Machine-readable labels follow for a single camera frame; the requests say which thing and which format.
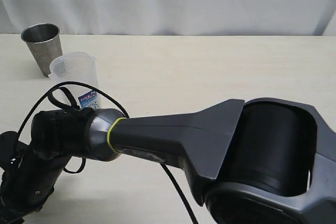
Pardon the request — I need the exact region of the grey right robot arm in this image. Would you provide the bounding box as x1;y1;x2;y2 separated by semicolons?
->
1;98;335;223

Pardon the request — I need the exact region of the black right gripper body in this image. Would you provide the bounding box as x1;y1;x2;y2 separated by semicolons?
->
1;131;71;219

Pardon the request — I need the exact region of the steel cup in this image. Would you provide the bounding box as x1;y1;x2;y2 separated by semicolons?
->
21;23;63;77

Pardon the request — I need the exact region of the clear plastic tall container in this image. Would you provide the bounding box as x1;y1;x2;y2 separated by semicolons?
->
49;51;101;109

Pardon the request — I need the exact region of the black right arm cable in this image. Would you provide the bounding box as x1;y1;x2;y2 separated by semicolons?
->
17;81;197;224

